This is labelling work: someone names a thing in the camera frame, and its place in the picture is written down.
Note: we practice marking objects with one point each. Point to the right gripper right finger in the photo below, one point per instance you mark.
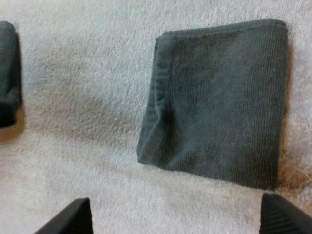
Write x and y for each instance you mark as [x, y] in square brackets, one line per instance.
[280, 217]

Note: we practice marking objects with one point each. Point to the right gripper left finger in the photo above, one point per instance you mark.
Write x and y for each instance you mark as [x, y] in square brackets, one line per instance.
[73, 219]

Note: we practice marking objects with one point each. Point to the folded grey-green towel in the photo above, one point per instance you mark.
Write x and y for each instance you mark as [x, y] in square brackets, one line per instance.
[219, 104]
[8, 73]

